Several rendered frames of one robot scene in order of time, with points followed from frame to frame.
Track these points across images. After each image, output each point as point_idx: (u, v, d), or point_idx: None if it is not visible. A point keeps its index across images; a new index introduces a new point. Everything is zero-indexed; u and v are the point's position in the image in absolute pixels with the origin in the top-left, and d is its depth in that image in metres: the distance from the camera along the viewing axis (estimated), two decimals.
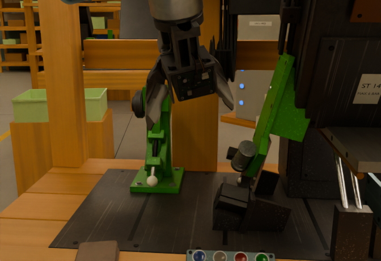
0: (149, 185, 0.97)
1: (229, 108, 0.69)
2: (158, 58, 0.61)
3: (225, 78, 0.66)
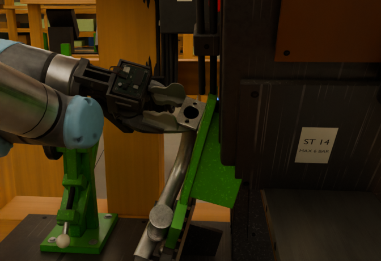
0: (59, 246, 0.78)
1: None
2: (114, 117, 0.67)
3: None
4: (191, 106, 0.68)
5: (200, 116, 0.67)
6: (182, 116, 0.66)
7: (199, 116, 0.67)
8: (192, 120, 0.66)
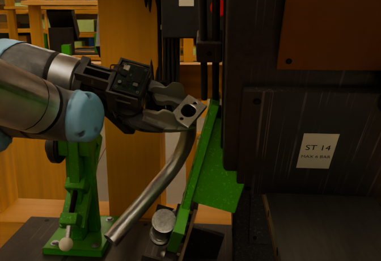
0: (62, 249, 0.78)
1: None
2: (114, 116, 0.67)
3: None
4: (191, 105, 0.68)
5: (196, 116, 0.66)
6: (178, 112, 0.67)
7: (195, 116, 0.66)
8: (187, 118, 0.66)
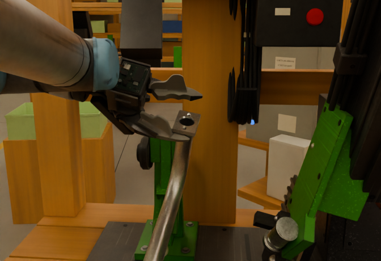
0: None
1: (200, 98, 0.71)
2: (114, 115, 0.67)
3: None
4: (186, 118, 0.68)
5: (197, 123, 0.67)
6: (178, 123, 0.66)
7: (195, 123, 0.67)
8: (190, 126, 0.66)
